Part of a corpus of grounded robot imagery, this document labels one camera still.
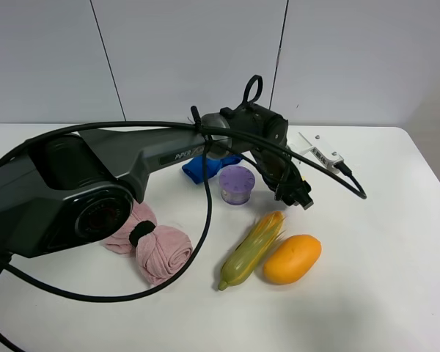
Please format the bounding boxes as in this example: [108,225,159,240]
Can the black hair tie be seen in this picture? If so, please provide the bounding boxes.
[128,220,158,246]

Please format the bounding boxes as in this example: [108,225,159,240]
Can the purple lidded jar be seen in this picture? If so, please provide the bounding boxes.
[219,165,255,205]

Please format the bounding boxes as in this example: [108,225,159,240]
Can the orange toy mango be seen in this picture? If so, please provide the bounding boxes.
[263,235,322,285]

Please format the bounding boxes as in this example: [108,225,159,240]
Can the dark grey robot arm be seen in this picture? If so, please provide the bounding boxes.
[0,104,312,257]

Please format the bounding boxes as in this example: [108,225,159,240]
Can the blue rolled cloth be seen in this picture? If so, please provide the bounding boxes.
[182,155,241,185]

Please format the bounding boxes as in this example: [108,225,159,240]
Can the pink rolled towel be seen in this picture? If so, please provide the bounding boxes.
[103,202,193,287]

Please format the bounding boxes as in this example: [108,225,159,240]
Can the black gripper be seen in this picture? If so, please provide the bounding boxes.
[252,148,314,210]

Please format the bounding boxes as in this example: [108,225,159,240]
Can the black cable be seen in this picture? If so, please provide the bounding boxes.
[0,75,367,352]

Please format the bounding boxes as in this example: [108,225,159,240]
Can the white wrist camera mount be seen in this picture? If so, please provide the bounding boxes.
[288,132,344,174]

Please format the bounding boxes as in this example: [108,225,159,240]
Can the toy corn cob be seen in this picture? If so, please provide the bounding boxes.
[217,211,285,291]

